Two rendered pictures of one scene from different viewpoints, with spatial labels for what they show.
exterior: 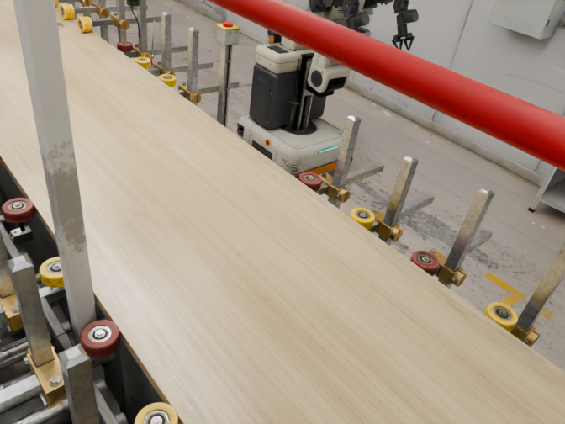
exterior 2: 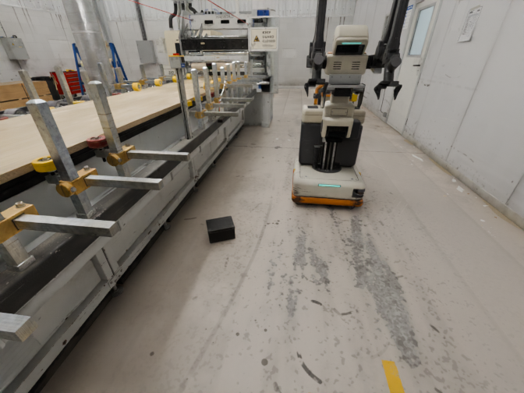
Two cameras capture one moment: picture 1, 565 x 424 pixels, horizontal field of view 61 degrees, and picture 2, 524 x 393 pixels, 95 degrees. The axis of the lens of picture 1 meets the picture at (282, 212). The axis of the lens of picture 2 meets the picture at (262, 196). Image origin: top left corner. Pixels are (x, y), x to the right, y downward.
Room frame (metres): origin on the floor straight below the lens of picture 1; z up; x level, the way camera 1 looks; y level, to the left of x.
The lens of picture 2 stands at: (1.42, -1.36, 1.22)
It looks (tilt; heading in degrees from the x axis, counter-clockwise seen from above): 30 degrees down; 53
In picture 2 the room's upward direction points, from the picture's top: straight up
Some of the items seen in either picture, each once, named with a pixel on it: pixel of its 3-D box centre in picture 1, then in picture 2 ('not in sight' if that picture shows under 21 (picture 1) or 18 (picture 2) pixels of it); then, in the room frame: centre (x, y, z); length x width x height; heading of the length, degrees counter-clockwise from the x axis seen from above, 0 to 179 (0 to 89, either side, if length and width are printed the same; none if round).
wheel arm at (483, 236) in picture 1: (453, 255); (40, 223); (1.25, -0.57, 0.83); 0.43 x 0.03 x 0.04; 136
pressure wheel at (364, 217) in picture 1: (359, 227); (52, 172); (1.29, -0.26, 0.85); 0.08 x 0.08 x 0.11
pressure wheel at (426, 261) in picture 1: (420, 272); not in sight; (1.11, -0.44, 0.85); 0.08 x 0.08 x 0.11
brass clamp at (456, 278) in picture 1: (443, 267); (5, 224); (1.18, -0.53, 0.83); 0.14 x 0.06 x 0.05; 46
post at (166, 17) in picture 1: (166, 60); (208, 98); (2.39, 0.71, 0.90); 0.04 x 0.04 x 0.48; 46
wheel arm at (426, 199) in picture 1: (394, 215); (104, 182); (1.43, -0.40, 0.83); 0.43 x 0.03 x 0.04; 136
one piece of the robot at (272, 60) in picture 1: (295, 80); (329, 132); (3.28, 0.06, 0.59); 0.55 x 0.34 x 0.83; 135
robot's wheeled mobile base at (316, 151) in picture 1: (294, 140); (324, 178); (3.21, -0.01, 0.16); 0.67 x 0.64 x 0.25; 45
